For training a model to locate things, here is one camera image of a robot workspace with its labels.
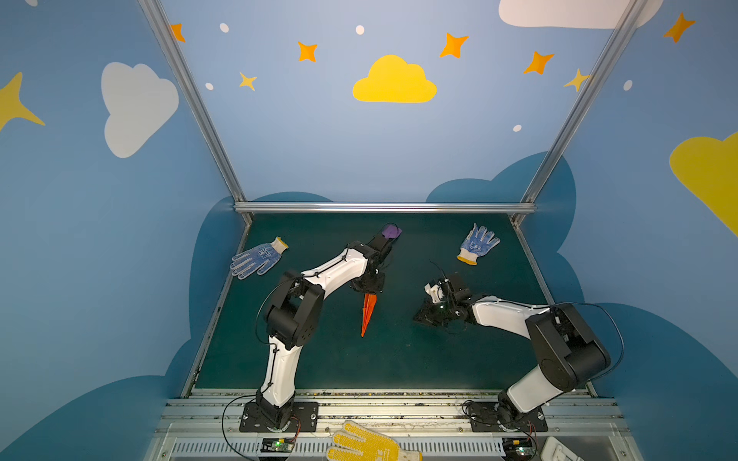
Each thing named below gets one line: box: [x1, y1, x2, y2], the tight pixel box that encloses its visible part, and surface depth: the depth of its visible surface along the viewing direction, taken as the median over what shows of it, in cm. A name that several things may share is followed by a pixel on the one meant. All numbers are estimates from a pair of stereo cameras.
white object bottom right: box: [540, 436, 586, 461], surface depth 70 cm
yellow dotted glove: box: [325, 419, 424, 461], surface depth 72 cm
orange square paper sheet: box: [361, 293, 378, 338], surface depth 94 cm
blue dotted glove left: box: [229, 236, 290, 280], surface depth 110 cm
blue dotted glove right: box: [456, 222, 501, 267], surface depth 114 cm
